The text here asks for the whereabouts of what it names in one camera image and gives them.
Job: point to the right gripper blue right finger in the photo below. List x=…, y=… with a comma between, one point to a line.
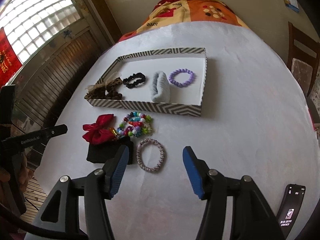
x=252, y=217

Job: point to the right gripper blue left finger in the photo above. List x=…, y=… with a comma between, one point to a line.
x=76, y=209

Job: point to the red bow hair clip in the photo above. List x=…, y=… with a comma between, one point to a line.
x=99, y=132

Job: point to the leopard print bow scrunchie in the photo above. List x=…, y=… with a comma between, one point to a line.
x=107, y=89

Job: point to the black scrunchie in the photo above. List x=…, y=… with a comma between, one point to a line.
x=134, y=80

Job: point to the light blue fluffy scrunchie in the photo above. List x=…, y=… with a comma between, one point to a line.
x=160, y=88

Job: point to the black smartphone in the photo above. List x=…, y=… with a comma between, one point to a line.
x=290, y=207

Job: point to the black velvet pouch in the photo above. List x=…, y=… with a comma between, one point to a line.
x=99, y=154

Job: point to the red paper window decoration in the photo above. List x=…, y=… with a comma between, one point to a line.
x=9, y=62

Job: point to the window with glass blocks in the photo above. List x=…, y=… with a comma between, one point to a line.
x=28, y=24

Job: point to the striped black white tray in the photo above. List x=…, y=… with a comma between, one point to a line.
x=186, y=70

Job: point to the wooden chair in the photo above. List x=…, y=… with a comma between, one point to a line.
x=296, y=53

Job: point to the orange patterned blanket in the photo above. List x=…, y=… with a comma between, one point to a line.
x=168, y=12

